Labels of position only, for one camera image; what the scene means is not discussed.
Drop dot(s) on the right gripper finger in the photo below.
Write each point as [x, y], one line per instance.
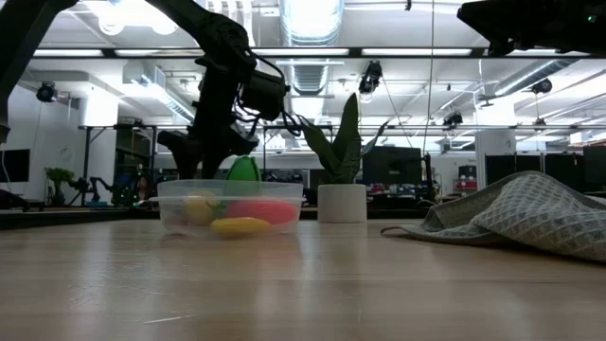
[468, 13]
[506, 23]

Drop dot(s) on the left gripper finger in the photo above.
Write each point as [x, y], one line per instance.
[213, 166]
[182, 151]

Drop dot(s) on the green toy pepper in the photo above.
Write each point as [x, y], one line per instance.
[243, 170]

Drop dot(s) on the yellow toy lemon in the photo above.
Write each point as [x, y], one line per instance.
[199, 210]

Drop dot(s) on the long yellow toy fruit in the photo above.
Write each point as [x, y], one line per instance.
[241, 227]

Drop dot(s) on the orange toy carrot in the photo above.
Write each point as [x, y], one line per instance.
[265, 210]

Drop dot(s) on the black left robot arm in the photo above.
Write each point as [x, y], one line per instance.
[208, 23]

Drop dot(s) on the clear plastic tupperware container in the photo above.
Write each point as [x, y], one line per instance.
[284, 189]

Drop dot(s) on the person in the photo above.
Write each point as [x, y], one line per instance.
[142, 187]

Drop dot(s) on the background black robot arms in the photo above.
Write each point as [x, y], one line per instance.
[94, 189]

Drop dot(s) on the small green background plant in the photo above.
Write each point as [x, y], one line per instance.
[59, 176]

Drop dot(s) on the white plant pot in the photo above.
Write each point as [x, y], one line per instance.
[342, 203]

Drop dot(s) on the green snake plant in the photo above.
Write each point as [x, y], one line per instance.
[348, 151]

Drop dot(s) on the black room divider panel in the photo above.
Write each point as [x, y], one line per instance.
[544, 168]

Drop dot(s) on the large black monitor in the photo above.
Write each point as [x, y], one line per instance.
[392, 166]

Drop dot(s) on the grey waffle-weave towel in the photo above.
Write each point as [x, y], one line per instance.
[521, 213]

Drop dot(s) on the black hanging camera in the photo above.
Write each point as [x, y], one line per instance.
[542, 86]
[370, 78]
[47, 91]
[452, 118]

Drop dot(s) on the black wall screen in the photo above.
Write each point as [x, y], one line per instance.
[14, 166]

